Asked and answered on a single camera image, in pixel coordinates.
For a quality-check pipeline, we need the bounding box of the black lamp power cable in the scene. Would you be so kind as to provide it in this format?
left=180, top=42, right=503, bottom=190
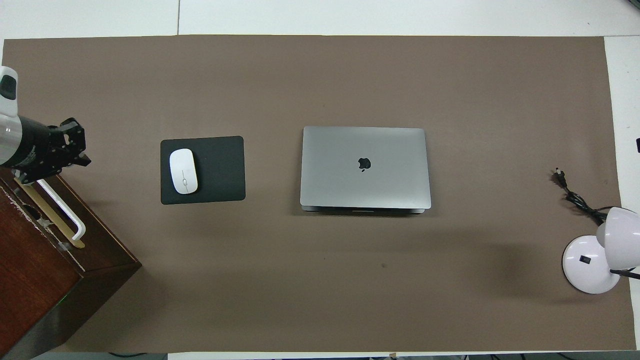
left=552, top=168, right=609, bottom=224

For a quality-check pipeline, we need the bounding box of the white box handle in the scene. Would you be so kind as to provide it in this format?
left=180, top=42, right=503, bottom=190
left=22, top=177, right=87, bottom=242

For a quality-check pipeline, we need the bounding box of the brown table mat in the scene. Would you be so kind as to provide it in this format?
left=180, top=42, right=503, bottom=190
left=0, top=35, right=636, bottom=353

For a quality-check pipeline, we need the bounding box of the white desk lamp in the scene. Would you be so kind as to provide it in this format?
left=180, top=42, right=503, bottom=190
left=562, top=206, right=640, bottom=295

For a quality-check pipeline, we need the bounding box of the dark wooden box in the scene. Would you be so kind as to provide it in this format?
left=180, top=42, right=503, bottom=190
left=0, top=167, right=142, bottom=360

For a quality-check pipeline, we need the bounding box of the white computer mouse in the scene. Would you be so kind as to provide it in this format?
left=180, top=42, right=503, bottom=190
left=169, top=148, right=199, bottom=195

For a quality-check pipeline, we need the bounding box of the black mouse pad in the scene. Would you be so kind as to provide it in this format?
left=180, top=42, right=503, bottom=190
left=160, top=135, right=246, bottom=205

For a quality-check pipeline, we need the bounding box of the grey aluminium laptop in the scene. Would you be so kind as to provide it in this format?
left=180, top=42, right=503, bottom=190
left=299, top=126, right=432, bottom=215

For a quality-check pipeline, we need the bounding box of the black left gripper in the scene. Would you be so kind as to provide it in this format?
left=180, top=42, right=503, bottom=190
left=12, top=116, right=92, bottom=184

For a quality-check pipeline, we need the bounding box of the brass handle plate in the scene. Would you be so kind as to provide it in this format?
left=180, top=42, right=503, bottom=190
left=13, top=176, right=86, bottom=249

